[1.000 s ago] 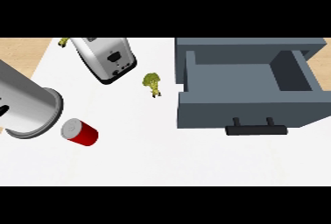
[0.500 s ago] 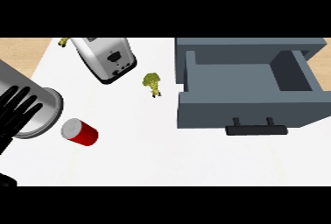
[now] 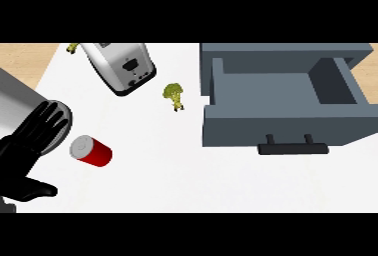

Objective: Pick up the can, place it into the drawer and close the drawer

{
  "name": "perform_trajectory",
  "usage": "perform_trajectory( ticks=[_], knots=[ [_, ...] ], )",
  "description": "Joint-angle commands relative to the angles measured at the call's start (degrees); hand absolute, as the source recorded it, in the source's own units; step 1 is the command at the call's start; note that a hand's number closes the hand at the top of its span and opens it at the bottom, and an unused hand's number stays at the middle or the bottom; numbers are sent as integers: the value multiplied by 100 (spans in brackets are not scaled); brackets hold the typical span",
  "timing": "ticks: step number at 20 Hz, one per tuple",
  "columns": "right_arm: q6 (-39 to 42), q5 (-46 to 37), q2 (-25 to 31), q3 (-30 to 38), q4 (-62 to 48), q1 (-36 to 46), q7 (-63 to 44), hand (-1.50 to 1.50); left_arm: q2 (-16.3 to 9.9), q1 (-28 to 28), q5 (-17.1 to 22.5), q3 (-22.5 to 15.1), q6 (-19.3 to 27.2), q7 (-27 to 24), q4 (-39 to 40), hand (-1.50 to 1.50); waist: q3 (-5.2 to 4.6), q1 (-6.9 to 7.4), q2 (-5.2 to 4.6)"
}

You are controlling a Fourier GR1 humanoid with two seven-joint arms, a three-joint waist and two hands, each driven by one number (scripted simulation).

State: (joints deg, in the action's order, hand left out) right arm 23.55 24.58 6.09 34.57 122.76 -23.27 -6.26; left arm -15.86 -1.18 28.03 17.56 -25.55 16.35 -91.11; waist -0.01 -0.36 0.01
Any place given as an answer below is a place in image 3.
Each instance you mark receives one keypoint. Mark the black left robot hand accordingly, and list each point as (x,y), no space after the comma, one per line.
(29,140)

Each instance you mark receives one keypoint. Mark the silver toaster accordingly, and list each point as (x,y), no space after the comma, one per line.
(123,66)

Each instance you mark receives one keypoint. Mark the grey drawer cabinet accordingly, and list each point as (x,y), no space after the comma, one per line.
(286,76)

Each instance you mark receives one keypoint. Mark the green broccoli floret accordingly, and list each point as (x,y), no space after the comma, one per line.
(174,94)

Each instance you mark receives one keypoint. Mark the grey drawer front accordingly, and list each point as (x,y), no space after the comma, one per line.
(290,125)

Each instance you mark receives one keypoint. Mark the small green broccoli piece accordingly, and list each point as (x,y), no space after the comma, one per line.
(73,47)

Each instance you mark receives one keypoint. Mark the red can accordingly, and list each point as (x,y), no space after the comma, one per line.
(95,152)

